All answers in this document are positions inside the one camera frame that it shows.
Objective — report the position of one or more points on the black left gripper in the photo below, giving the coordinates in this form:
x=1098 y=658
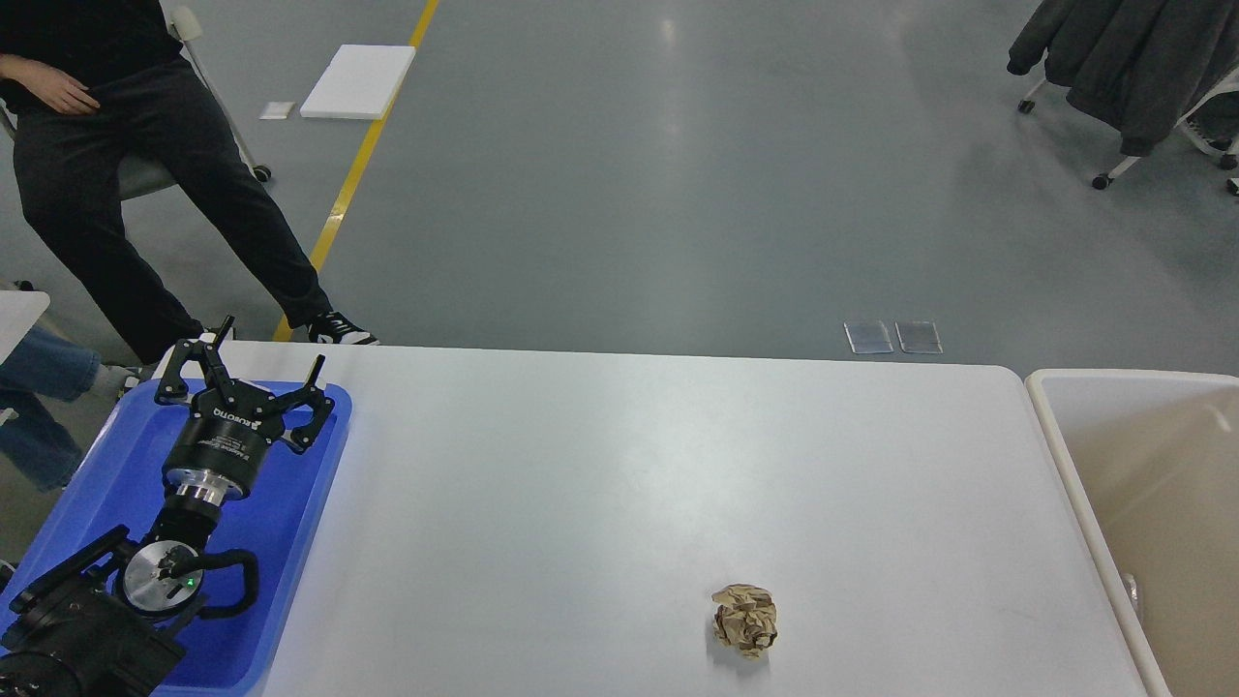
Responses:
x=228 y=436

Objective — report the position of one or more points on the aluminium foil tray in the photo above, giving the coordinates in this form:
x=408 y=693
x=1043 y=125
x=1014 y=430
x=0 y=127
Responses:
x=1134 y=594

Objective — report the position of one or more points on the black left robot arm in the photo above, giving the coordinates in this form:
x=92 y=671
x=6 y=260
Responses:
x=169 y=566

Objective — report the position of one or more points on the blue plastic tray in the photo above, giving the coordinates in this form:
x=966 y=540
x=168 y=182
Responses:
x=119 y=483

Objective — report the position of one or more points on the person leg in jeans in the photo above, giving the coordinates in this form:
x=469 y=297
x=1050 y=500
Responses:
x=43 y=366

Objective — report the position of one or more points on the white side table corner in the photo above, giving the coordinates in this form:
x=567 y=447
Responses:
x=20 y=310

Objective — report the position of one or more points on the grey rolling chair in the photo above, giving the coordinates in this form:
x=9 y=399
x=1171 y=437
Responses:
x=138 y=173

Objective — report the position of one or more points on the small white floor card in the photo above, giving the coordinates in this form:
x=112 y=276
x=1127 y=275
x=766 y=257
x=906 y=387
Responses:
x=276 y=110

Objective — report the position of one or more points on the white foam board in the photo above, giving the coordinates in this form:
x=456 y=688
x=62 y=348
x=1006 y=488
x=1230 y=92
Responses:
x=359 y=83

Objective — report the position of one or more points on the crumpled brown paper ball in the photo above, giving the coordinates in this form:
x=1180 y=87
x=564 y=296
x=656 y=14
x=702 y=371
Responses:
x=745 y=619

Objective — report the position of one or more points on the left transparent floor plate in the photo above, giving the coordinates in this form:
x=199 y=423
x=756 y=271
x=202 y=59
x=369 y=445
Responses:
x=868 y=337

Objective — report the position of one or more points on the transparent floor plate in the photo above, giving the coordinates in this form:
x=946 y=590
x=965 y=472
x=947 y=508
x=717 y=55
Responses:
x=868 y=337
x=919 y=337

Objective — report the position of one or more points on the right transparent floor plate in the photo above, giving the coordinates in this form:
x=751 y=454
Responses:
x=919 y=337

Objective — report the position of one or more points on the beige plastic bin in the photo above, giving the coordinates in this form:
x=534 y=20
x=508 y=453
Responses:
x=1149 y=460

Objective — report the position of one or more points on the dark jacket on chair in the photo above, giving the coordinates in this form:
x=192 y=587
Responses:
x=1137 y=66

